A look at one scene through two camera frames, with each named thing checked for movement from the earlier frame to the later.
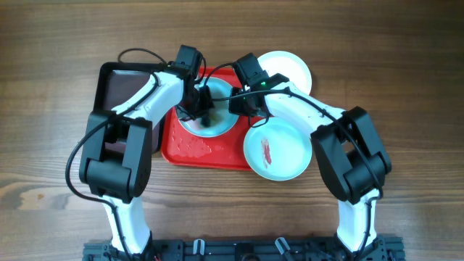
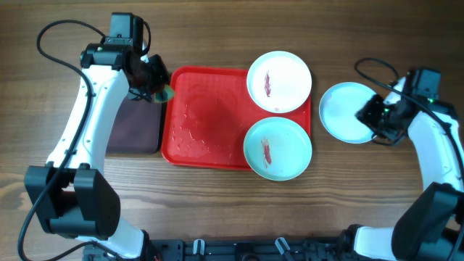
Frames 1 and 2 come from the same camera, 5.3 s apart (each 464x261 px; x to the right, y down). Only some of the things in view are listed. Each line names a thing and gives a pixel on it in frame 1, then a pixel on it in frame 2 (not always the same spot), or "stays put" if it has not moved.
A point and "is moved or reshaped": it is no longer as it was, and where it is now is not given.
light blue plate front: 278,148 stays put
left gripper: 208,104 -> 163,78
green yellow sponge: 214,118 is moved or reshaped
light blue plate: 222,120 -> 338,109
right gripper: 235,106 -> 370,114
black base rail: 383,249 stays put
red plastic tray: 183,150 stays put
